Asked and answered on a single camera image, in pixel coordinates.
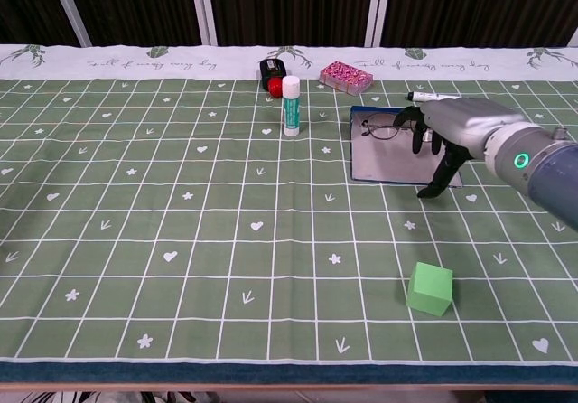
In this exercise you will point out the white green glue stick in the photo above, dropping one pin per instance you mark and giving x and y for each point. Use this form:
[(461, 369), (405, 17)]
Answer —
[(291, 114)]

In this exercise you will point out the dark blue table undercloth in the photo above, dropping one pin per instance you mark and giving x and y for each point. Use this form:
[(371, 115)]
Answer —
[(271, 373)]

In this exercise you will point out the black device with red ball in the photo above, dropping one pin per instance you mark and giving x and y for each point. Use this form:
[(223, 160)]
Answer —
[(270, 69)]

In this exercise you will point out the pink patterned card box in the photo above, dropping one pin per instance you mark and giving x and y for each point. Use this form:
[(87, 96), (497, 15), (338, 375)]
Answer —
[(345, 76)]

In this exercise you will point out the green checkered tablecloth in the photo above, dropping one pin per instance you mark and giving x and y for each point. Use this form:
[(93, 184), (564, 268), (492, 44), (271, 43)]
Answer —
[(180, 195)]

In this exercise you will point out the green foam cube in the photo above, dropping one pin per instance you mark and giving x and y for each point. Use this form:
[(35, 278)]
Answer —
[(429, 290)]

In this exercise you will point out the blue glasses case grey lining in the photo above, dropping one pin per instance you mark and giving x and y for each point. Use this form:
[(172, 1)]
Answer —
[(388, 163)]

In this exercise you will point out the white marker with black caps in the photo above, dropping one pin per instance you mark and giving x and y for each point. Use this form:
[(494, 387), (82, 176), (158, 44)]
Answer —
[(420, 96)]

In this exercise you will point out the black wire-frame eyeglasses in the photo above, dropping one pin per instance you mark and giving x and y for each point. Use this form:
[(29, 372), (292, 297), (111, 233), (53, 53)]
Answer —
[(384, 129)]

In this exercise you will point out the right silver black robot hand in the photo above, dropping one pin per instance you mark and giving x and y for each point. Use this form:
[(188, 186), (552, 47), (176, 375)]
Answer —
[(469, 123)]

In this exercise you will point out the white partition frame post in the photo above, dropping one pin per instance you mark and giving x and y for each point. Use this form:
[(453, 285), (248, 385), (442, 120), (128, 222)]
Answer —
[(575, 38), (202, 5), (378, 5), (68, 5)]

